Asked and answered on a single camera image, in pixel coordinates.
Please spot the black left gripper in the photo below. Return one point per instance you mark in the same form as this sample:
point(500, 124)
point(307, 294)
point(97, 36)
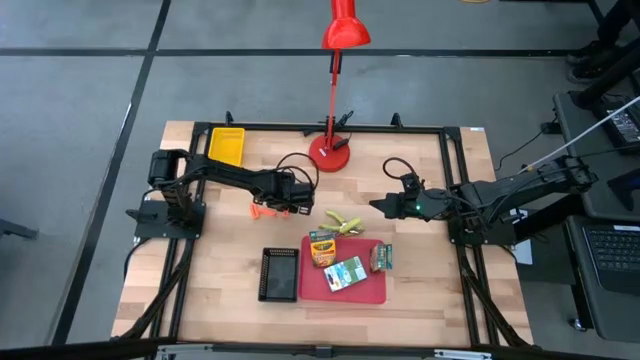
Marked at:
point(287, 192)

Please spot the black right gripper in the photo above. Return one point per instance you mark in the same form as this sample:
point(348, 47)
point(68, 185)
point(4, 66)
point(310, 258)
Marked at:
point(425, 205)

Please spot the yellow and orange crayon box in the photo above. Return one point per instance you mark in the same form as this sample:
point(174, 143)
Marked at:
point(322, 248)

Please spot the crayon box with blue print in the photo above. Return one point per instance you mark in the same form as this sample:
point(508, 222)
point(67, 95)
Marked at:
point(345, 273)

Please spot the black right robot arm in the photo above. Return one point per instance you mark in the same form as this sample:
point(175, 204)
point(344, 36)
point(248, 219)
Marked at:
point(525, 190)

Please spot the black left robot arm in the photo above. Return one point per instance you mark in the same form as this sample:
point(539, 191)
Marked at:
point(225, 175)

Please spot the black mesh tray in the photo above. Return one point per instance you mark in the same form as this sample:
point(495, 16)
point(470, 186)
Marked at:
point(279, 275)

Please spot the red plastic tray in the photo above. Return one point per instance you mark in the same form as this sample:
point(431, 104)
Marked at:
point(310, 290)

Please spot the yellow plastic bin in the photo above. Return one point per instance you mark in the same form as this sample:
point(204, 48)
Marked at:
point(227, 145)

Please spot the black lamp clip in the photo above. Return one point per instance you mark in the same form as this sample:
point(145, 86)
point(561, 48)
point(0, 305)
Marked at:
point(344, 120)

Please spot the black and silver crossbar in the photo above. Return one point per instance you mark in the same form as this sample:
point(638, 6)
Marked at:
point(320, 351)

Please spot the red desk lamp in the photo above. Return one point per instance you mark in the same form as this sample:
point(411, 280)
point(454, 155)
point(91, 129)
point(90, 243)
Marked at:
point(345, 30)

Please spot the white rod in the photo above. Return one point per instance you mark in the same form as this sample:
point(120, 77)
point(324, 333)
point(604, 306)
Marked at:
point(595, 127)

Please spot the desk caster wheel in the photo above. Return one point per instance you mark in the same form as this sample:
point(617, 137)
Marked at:
point(578, 325)

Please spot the black laptop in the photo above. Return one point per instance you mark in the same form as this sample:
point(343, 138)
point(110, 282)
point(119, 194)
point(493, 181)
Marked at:
point(615, 255)

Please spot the person's shoe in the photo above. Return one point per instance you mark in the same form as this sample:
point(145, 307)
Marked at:
point(585, 50)
point(585, 74)

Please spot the black power adapter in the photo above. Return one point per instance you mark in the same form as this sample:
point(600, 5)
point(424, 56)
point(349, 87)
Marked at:
point(620, 125)

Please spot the dark grey laptop desk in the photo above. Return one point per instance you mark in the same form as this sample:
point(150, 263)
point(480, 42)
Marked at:
point(615, 315)

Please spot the dark furniture leg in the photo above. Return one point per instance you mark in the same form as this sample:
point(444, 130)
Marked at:
point(17, 230)

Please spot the person's leg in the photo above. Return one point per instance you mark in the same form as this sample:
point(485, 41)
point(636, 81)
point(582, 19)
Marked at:
point(617, 20)

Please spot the black aluminium table frame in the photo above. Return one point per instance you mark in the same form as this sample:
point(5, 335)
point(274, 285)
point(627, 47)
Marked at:
point(415, 129)

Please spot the small black frame clamp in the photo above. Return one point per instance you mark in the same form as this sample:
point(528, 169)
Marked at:
point(229, 119)
point(396, 120)

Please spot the black wall plug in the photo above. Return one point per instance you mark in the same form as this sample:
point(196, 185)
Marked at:
point(550, 128)

